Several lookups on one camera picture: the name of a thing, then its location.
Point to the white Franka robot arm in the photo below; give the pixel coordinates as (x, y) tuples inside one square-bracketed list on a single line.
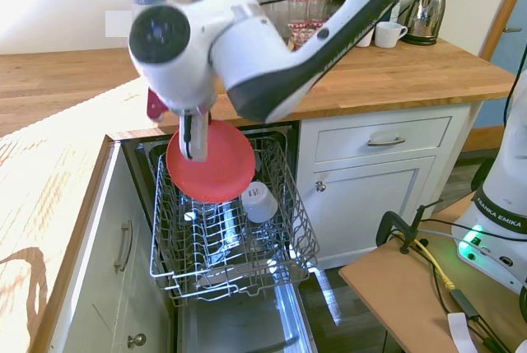
[(247, 61)]

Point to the blue door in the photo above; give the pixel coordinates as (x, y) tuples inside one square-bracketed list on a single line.
[(514, 48)]

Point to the stainless dishwasher door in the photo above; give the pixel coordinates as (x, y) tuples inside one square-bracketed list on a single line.
[(239, 320)]

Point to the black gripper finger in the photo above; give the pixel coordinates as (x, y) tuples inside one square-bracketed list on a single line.
[(189, 154)]

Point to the red round plate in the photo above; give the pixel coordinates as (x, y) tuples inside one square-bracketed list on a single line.
[(226, 168)]

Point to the white mug in rack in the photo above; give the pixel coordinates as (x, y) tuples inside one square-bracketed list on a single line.
[(259, 205)]

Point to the glass jar with checkered lid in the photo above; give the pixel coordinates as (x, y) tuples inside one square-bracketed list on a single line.
[(320, 7), (298, 9)]

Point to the white paper label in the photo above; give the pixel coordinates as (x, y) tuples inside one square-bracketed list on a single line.
[(459, 328)]

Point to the stainless steel kettle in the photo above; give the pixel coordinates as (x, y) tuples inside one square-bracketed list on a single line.
[(426, 11)]

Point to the black clamp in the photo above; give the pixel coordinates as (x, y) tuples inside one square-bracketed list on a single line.
[(385, 225)]

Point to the white cup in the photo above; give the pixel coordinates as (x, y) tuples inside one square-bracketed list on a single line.
[(365, 40)]

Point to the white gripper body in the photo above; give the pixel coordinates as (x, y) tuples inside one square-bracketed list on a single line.
[(201, 139)]

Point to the low jar with checkered lid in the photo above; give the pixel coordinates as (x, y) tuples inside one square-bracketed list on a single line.
[(302, 39), (300, 27)]

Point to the red wrist mount piece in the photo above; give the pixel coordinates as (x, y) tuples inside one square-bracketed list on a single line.
[(155, 104)]

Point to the metal cabinet knob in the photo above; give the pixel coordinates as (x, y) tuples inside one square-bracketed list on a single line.
[(320, 186), (136, 340)]

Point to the wooden robot mounting board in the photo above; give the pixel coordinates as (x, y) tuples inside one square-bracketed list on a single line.
[(395, 287)]

